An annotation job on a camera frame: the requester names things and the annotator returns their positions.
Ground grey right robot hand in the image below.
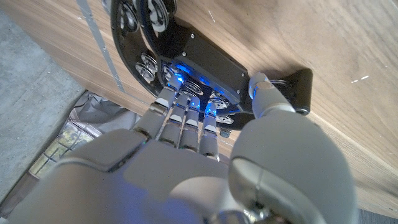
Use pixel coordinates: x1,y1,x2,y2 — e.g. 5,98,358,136
6,72,358,224

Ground black tambourine with metal jingles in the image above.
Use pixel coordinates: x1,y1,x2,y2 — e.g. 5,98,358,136
110,0,313,131

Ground printed window backdrop cloth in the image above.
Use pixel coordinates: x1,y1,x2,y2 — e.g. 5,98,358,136
27,90,141,180

